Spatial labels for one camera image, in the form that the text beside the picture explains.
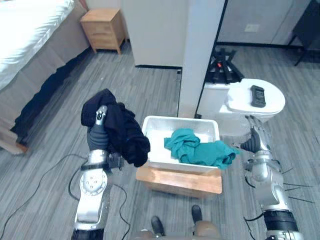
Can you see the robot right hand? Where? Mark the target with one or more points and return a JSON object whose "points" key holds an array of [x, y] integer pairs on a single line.
{"points": [[261, 140]]}

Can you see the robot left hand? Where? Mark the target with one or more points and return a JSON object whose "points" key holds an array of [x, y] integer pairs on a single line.
{"points": [[98, 140]]}

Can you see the black cloth garment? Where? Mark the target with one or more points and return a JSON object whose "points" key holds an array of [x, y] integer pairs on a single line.
{"points": [[125, 135]]}

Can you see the robot left silver arm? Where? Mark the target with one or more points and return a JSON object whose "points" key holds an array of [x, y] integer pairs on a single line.
{"points": [[91, 185]]}

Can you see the robot right silver arm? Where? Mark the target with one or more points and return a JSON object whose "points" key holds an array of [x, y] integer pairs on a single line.
{"points": [[272, 185]]}

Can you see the teal cloth garment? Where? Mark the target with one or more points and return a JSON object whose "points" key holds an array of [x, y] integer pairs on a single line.
{"points": [[200, 150]]}

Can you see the white plastic laundry bin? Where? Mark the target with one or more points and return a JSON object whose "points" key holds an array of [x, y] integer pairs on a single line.
{"points": [[160, 130]]}

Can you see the beige bed base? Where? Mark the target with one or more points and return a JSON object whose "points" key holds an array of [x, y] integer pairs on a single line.
{"points": [[47, 57]]}

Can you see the white bed sheet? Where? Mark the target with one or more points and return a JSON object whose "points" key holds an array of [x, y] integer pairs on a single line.
{"points": [[22, 32]]}

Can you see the black handheld device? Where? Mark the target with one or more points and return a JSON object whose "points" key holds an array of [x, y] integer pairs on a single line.
{"points": [[258, 95]]}

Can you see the white toilet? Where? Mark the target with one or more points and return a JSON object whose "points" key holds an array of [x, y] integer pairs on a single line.
{"points": [[240, 100]]}

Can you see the black folded tripod stand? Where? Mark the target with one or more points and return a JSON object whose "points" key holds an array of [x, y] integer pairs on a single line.
{"points": [[222, 67]]}

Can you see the wooden stool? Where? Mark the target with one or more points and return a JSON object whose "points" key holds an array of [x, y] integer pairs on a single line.
{"points": [[180, 181]]}

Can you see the robot right dark foot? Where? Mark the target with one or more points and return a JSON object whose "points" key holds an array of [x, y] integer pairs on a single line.
{"points": [[196, 213]]}

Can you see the robot dark foot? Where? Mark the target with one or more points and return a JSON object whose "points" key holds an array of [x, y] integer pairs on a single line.
{"points": [[196, 213], [157, 225]]}

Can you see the robot left dark foot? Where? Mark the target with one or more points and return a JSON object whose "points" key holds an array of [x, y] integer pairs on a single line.
{"points": [[157, 225]]}

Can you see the robot body and legs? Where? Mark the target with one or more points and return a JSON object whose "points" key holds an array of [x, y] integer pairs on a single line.
{"points": [[202, 230]]}

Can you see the wooden nightstand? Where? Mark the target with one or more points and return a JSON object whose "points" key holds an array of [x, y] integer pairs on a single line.
{"points": [[103, 30]]}

